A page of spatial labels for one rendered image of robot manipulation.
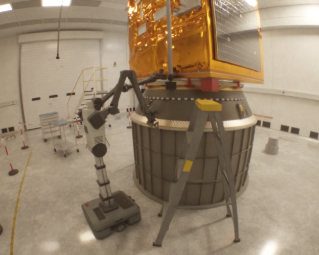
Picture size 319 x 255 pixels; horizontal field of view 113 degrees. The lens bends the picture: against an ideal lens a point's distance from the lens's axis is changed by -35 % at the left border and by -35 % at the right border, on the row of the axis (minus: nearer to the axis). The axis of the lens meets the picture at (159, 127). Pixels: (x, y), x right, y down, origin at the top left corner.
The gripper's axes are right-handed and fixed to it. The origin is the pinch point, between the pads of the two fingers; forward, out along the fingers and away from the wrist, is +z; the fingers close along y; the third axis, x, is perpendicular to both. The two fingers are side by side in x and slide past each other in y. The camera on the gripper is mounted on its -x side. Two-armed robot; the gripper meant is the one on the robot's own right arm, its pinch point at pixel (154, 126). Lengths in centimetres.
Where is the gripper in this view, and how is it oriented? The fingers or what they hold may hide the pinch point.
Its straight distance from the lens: 175.7
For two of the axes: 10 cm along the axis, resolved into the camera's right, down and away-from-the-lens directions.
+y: -6.4, -1.8, 7.5
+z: 4.0, 7.5, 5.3
